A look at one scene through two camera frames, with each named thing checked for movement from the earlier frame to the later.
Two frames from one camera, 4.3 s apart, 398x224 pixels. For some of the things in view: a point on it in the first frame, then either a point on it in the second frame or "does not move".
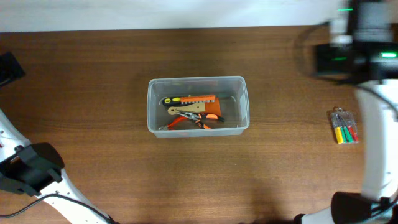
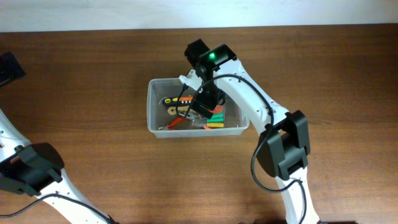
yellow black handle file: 171,101 does not move
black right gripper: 331,60 to 208,100
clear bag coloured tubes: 346,126 to 217,119
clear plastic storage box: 198,107 does not move
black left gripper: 7,73 does not move
